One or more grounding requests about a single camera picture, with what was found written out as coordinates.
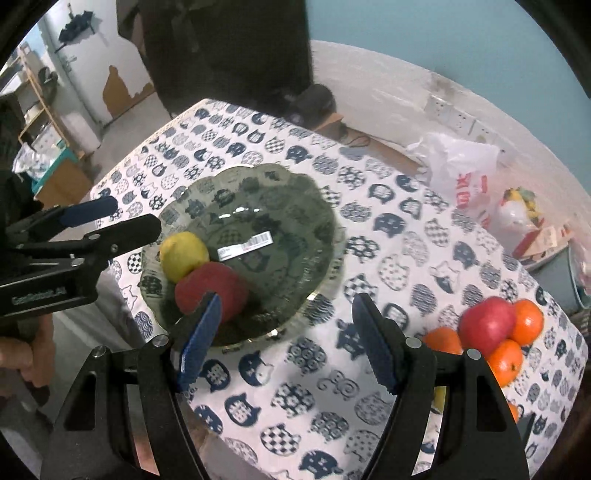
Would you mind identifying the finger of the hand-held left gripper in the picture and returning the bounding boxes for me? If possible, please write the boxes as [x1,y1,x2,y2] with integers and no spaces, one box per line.
[4,196,119,245]
[18,213,162,271]

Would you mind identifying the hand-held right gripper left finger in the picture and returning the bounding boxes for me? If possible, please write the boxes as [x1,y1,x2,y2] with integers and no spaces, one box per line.
[39,291,223,480]

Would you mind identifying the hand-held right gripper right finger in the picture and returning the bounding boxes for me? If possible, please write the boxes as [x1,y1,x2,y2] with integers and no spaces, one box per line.
[352,293,532,480]

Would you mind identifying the red apple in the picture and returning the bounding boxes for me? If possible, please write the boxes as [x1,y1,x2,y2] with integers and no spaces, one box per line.
[458,296,517,358]
[174,262,251,324]

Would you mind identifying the green glass plate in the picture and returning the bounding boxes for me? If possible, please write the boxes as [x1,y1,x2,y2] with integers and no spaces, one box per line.
[140,164,347,348]

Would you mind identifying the person's left hand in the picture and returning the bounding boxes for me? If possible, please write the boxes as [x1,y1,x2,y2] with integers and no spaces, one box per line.
[0,316,54,402]

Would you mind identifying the cat print tablecloth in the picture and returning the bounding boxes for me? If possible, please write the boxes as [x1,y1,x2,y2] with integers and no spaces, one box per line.
[90,98,583,480]

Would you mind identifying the wooden shelf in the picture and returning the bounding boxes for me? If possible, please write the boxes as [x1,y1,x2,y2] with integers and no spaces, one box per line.
[0,44,93,208]

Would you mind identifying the teal bin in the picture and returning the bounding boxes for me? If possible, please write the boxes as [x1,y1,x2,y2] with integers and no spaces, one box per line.
[531,249,591,315]

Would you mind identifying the red bag with colourful items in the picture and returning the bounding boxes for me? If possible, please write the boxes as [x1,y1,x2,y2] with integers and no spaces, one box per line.
[489,187,550,234]

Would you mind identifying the white plastic bag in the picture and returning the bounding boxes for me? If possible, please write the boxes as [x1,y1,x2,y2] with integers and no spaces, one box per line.
[406,131,502,227]

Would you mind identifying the paper cartons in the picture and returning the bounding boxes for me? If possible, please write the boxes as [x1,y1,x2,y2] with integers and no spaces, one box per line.
[512,225,574,265]

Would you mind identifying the black office chair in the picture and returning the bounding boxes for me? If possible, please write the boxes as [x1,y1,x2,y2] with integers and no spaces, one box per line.
[116,0,315,117]

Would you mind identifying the cardboard box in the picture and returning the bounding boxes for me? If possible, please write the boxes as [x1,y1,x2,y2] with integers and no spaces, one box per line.
[314,113,345,139]

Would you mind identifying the black bag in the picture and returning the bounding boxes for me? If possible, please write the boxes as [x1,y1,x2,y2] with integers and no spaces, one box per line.
[288,84,338,127]

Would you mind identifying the white wall sockets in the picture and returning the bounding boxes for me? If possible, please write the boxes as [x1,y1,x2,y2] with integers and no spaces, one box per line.
[425,95,518,167]

